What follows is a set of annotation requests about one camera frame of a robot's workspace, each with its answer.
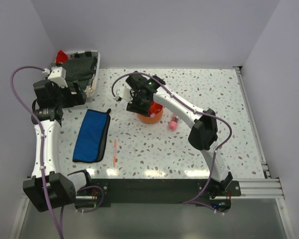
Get orange pink pen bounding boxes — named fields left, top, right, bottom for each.
left=113, top=139, right=117, bottom=168

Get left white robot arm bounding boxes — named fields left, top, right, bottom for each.
left=23, top=79, right=93, bottom=212

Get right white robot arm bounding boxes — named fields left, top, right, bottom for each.
left=126, top=72, right=233, bottom=196

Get orange round desk organizer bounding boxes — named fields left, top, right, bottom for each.
left=137, top=102, right=163, bottom=124

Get white bin with dark cloth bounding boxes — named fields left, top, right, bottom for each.
left=50, top=50, right=101, bottom=102

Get red cloth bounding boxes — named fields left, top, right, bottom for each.
left=55, top=50, right=68, bottom=64

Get blue fabric pencil pouch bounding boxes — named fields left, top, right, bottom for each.
left=72, top=109, right=111, bottom=163

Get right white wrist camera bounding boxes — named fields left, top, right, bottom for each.
left=114, top=87, right=133, bottom=103

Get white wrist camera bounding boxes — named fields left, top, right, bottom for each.
left=42, top=67, right=68, bottom=88
left=114, top=87, right=133, bottom=103

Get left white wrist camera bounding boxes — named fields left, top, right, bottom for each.
left=42, top=67, right=68, bottom=88

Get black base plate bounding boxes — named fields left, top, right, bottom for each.
left=75, top=179, right=242, bottom=212

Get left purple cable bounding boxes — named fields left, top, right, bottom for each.
left=9, top=66, right=105, bottom=239

